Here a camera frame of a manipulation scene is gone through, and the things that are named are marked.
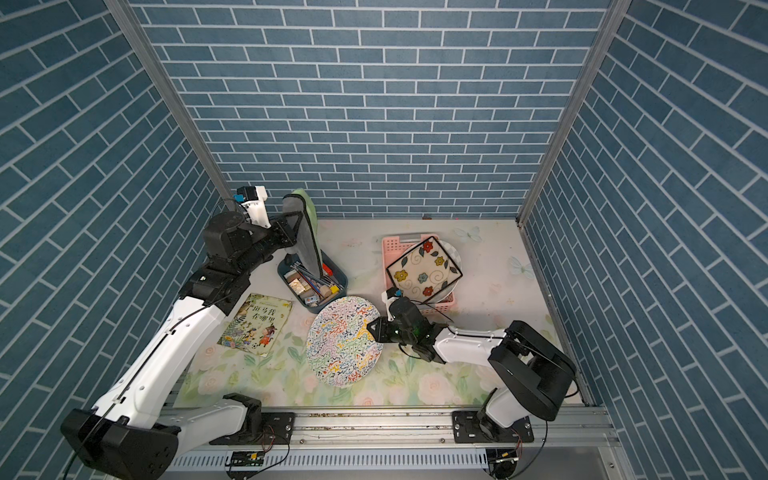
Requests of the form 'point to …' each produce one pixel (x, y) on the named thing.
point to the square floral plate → (426, 270)
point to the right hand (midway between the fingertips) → (368, 328)
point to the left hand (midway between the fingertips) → (311, 213)
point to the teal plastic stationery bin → (313, 293)
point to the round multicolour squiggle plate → (340, 350)
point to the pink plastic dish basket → (393, 246)
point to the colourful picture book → (258, 325)
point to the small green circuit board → (248, 458)
